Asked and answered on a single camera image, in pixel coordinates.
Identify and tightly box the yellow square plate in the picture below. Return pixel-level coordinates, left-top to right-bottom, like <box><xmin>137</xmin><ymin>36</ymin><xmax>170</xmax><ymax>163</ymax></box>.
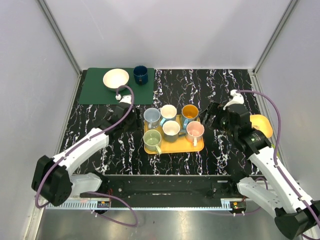
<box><xmin>250</xmin><ymin>114</ymin><xmax>273</xmax><ymax>139</ymax></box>

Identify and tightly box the pink mug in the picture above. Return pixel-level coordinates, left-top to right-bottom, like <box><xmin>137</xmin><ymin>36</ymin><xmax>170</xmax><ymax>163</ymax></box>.
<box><xmin>186</xmin><ymin>121</ymin><xmax>205</xmax><ymax>147</ymax></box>

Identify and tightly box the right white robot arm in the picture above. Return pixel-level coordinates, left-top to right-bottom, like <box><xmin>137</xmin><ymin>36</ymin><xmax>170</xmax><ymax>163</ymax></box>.
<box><xmin>200</xmin><ymin>102</ymin><xmax>320</xmax><ymax>240</ymax></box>

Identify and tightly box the dark blue mug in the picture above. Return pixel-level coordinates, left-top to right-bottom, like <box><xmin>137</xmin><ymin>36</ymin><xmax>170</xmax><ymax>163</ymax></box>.
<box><xmin>133</xmin><ymin>65</ymin><xmax>148</xmax><ymax>86</ymax></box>

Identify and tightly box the light blue footed mug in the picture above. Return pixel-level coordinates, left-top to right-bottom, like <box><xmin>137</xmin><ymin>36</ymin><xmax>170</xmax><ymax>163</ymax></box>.
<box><xmin>143</xmin><ymin>107</ymin><xmax>161</xmax><ymax>130</ymax></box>

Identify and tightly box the orange interior blue mug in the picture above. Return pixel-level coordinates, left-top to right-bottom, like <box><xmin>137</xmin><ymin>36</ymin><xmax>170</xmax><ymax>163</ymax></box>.
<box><xmin>180</xmin><ymin>104</ymin><xmax>199</xmax><ymax>129</ymax></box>

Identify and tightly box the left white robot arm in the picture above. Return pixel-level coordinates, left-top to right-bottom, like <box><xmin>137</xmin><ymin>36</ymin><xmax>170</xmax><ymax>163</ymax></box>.
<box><xmin>31</xmin><ymin>102</ymin><xmax>142</xmax><ymax>209</ymax></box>

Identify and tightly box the orange plastic tray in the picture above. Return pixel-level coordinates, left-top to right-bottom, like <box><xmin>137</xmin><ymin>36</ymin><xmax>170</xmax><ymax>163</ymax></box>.
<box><xmin>155</xmin><ymin>125</ymin><xmax>205</xmax><ymax>154</ymax></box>

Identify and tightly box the light green mug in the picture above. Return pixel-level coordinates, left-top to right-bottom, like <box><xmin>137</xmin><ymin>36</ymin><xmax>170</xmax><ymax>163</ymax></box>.
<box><xmin>143</xmin><ymin>129</ymin><xmax>162</xmax><ymax>155</ymax></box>

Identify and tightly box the white mug blue handle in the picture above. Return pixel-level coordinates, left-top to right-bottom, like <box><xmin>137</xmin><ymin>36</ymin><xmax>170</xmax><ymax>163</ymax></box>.
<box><xmin>160</xmin><ymin>104</ymin><xmax>177</xmax><ymax>126</ymax></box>

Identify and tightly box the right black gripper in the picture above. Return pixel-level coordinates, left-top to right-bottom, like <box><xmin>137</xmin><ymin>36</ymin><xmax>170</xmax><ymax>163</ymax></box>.
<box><xmin>198</xmin><ymin>101</ymin><xmax>238</xmax><ymax>138</ymax></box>

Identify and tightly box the cream bowl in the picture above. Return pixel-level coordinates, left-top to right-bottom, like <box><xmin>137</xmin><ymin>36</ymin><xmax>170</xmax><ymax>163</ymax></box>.
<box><xmin>102</xmin><ymin>68</ymin><xmax>130</xmax><ymax>92</ymax></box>

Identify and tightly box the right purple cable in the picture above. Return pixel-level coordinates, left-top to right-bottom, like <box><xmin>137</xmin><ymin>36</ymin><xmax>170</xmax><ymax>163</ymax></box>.
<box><xmin>232</xmin><ymin>89</ymin><xmax>320</xmax><ymax>240</ymax></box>

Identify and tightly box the white interior grey mug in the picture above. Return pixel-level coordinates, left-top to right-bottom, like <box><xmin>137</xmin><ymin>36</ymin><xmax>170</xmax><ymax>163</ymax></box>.
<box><xmin>162</xmin><ymin>120</ymin><xmax>187</xmax><ymax>143</ymax></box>

